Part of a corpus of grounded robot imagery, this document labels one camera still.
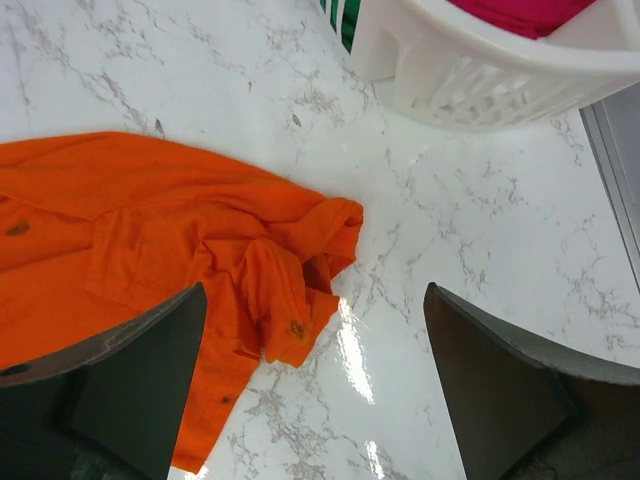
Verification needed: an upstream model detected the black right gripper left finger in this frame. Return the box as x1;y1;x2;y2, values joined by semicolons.
1;284;207;479

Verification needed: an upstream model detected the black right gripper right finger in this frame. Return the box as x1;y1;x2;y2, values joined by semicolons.
423;283;639;479

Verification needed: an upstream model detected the orange t shirt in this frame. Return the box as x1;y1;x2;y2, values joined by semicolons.
1;132;364;473

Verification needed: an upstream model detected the white plastic laundry basket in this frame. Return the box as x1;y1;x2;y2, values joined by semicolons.
319;0;640;134

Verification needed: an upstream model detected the magenta t shirt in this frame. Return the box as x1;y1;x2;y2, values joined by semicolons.
451;0;595;40

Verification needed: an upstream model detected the green t shirt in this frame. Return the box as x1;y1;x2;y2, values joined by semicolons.
319;0;361;52

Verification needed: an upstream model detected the aluminium rail frame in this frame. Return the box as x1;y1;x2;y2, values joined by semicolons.
580;85;639;277

